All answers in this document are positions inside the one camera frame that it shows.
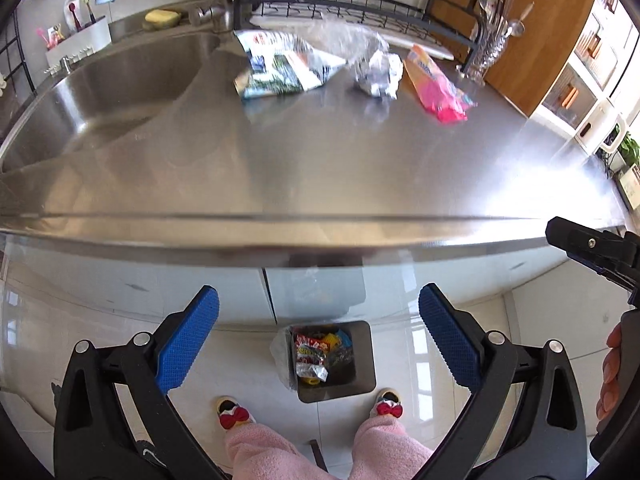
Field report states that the person's right hand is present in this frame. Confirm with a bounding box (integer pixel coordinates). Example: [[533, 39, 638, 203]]
[[596, 322, 624, 434]]

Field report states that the pink packaging bag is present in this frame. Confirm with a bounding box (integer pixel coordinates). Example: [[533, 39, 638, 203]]
[[403, 44, 479, 124]]

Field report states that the person's leg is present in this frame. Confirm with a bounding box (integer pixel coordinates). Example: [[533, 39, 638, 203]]
[[349, 414, 436, 480], [224, 422, 307, 480]]

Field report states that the stainless steel sink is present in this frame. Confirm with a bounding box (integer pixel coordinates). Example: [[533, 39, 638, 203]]
[[0, 30, 251, 176]]

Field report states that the person's slipper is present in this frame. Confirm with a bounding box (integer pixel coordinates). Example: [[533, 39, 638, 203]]
[[216, 396, 256, 431], [369, 387, 405, 420]]

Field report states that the glass cutlery holder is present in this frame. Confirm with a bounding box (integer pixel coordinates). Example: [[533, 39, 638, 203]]
[[457, 15, 507, 86]]

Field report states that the black wire shelf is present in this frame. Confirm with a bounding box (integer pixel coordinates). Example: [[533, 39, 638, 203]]
[[0, 10, 39, 102]]

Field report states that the dark grey trash can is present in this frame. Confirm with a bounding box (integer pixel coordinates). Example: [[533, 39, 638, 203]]
[[270, 320, 377, 404]]

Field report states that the person's right slipper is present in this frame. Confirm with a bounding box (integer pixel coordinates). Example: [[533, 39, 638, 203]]
[[369, 387, 405, 420]]

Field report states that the wooden cutting board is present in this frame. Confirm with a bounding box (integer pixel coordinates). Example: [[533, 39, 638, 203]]
[[430, 0, 602, 119]]

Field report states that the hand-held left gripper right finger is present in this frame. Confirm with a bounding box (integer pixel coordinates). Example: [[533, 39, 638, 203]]
[[418, 282, 589, 480]]

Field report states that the white bottle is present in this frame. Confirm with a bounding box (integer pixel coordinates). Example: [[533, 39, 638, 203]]
[[63, 0, 84, 32]]

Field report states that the white plant pot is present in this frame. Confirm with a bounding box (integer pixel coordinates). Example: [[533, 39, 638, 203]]
[[617, 165, 640, 211]]

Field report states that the person's left slipper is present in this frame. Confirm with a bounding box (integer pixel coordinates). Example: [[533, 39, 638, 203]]
[[216, 396, 256, 431]]

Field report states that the white storage drawer cabinet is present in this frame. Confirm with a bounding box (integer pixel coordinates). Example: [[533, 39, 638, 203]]
[[530, 0, 640, 142]]

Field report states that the yellow sponge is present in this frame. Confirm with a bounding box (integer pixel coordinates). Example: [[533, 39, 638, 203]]
[[142, 9, 182, 31]]

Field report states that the clear plastic bag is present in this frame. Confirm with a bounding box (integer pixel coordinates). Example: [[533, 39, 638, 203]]
[[300, 14, 392, 68]]

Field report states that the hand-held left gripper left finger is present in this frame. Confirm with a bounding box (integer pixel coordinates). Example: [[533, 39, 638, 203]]
[[52, 285, 226, 480]]

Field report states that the person's right leg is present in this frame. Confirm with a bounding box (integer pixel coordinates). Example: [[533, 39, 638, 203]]
[[349, 414, 436, 480]]

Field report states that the person's left leg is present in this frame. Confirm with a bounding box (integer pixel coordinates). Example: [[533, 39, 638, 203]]
[[224, 422, 307, 480]]

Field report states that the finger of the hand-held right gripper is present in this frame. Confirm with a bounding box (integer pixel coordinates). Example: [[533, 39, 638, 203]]
[[545, 216, 640, 292]]

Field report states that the green potted plant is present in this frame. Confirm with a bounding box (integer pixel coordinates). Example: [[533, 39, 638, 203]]
[[607, 130, 640, 177]]

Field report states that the black dish rack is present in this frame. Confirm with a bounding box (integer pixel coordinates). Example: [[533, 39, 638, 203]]
[[232, 0, 482, 73]]

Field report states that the red snack wrapper yellow print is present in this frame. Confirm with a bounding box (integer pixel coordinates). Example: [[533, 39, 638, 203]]
[[294, 330, 331, 366]]

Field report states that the white organizer box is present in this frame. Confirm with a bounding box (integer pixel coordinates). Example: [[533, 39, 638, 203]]
[[45, 16, 112, 66]]

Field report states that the white green snack packet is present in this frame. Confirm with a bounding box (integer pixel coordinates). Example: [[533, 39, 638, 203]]
[[234, 30, 349, 100]]

